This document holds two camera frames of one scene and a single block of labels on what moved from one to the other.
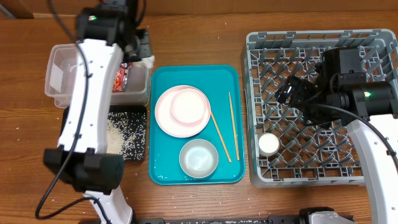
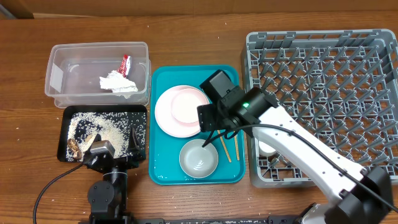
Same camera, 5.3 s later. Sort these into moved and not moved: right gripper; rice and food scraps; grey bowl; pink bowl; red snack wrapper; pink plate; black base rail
Moved: red snack wrapper; right gripper
Not moved: rice and food scraps; pink plate; grey bowl; pink bowl; black base rail
